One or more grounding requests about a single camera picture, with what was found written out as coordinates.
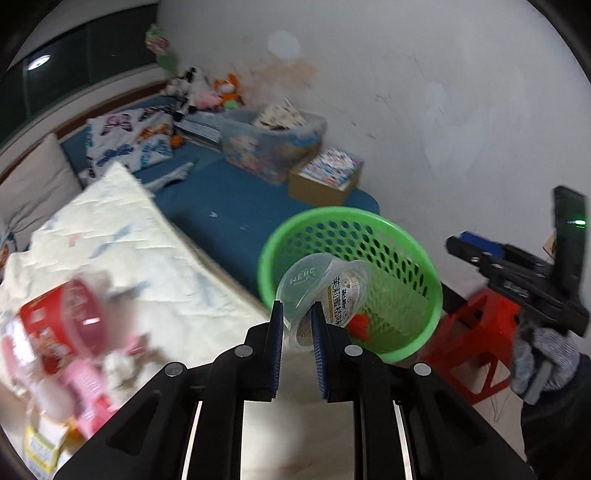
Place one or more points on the white quilted table cover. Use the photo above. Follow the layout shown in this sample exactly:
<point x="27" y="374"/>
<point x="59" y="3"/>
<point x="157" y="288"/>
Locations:
<point x="163" y="299"/>

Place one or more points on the dark jacket forearm right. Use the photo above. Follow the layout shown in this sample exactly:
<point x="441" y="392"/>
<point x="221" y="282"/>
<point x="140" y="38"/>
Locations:
<point x="556" y="430"/>

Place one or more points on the grey gloved right hand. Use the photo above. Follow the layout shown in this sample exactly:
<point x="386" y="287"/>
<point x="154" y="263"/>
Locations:
<point x="543" y="360"/>

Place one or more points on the small orange ball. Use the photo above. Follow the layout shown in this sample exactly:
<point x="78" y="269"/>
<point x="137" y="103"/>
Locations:
<point x="176" y="141"/>

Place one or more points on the black white cow plush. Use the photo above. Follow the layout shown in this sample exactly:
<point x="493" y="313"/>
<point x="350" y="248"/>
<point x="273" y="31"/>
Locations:
<point x="183" y="90"/>

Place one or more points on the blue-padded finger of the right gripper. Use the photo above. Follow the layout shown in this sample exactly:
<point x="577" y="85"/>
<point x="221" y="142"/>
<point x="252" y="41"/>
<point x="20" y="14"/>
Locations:
<point x="470" y="247"/>

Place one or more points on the clear plastic storage bin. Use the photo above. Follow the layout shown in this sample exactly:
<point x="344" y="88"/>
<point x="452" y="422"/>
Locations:
<point x="268" y="154"/>

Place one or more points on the grey cushion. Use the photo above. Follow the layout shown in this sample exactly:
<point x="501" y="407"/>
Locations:
<point x="36" y="189"/>

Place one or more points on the yellow white snack packet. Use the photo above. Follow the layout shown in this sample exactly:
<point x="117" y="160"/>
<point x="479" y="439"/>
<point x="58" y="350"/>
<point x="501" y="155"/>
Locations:
<point x="44" y="446"/>

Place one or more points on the pink plush toy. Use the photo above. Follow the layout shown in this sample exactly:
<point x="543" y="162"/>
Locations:
<point x="207" y="101"/>

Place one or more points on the red snack cup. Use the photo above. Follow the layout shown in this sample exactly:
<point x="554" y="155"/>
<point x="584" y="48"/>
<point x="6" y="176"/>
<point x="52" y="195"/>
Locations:
<point x="64" y="323"/>

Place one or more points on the hanging flower decoration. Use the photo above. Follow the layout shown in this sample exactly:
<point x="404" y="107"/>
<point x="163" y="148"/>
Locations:
<point x="156" y="43"/>

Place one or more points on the orange fox plush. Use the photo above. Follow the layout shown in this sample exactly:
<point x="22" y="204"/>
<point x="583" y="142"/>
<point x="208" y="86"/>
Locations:
<point x="228" y="90"/>

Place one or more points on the green plastic waste basket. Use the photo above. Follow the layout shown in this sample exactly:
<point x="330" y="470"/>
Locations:
<point x="405" y="293"/>

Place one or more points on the red plastic stool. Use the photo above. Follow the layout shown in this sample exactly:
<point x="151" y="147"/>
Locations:
<point x="480" y="333"/>

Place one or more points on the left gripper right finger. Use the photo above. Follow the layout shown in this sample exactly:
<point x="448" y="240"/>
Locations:
<point x="330" y="342"/>

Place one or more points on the butterfly pillow right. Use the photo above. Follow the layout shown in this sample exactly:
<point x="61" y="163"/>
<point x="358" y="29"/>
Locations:
<point x="136" y="138"/>

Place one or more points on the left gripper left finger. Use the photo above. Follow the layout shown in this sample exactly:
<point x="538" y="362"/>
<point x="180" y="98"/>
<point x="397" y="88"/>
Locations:
<point x="263" y="365"/>

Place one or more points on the dark window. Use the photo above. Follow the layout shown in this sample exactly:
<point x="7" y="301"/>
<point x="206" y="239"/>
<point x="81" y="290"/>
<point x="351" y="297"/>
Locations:
<point x="79" y="58"/>

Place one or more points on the clear plastic jelly cup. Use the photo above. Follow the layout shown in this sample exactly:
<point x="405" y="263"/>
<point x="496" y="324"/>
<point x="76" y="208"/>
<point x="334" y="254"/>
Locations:
<point x="342" y="287"/>

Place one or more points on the pink biscuit stick box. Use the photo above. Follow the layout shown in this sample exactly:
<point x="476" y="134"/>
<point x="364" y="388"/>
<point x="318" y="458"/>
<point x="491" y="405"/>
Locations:
<point x="93" y="406"/>

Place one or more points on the grey sock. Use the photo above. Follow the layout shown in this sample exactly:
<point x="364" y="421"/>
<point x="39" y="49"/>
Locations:
<point x="176" y="175"/>

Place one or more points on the cardboard box with booklet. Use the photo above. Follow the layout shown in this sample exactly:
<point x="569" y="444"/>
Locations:
<point x="327" y="178"/>

